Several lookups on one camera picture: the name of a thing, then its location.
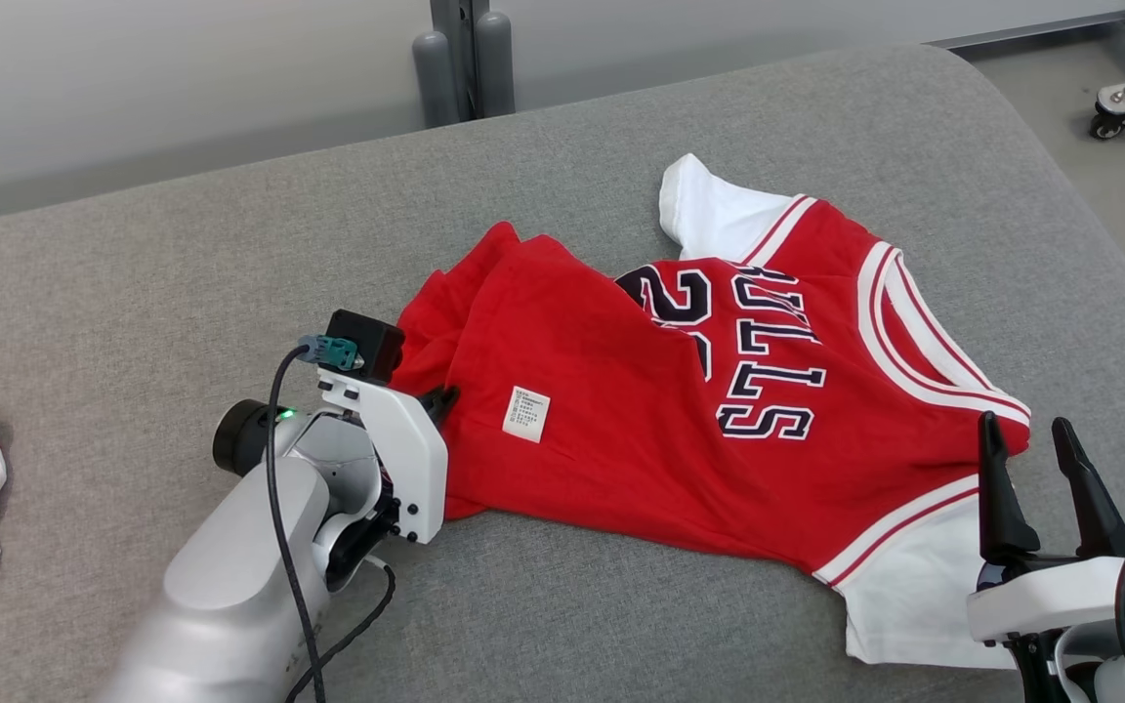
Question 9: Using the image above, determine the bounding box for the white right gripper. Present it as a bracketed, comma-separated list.
[966, 410, 1125, 645]

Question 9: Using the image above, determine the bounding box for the left arm cable teal plug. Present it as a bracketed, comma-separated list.
[266, 335, 397, 703]

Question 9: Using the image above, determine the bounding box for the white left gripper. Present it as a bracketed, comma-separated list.
[316, 366, 461, 587]

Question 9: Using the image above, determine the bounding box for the red white basketball jersey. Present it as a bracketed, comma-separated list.
[392, 153, 1032, 671]

